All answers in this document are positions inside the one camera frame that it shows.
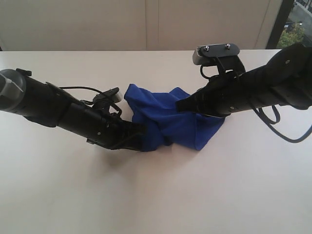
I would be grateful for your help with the blue microfibre towel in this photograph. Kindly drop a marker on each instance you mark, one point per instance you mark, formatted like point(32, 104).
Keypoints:
point(164, 124)

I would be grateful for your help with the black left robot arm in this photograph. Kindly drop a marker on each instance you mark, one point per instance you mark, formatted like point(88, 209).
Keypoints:
point(49, 105)

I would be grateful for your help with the black window frame post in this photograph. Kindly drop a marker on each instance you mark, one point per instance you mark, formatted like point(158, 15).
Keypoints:
point(280, 21)

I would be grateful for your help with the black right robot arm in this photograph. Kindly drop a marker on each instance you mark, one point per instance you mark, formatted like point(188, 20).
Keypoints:
point(286, 79)

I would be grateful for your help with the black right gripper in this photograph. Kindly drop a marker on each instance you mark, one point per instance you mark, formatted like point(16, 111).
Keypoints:
point(222, 96)

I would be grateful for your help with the green tree outside window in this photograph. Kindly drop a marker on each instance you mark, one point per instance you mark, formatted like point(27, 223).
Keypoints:
point(294, 33)

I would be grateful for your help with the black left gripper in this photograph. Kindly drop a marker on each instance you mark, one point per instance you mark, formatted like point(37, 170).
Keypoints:
point(115, 133)

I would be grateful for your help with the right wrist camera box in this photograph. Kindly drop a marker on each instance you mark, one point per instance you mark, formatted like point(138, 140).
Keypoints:
point(203, 54)

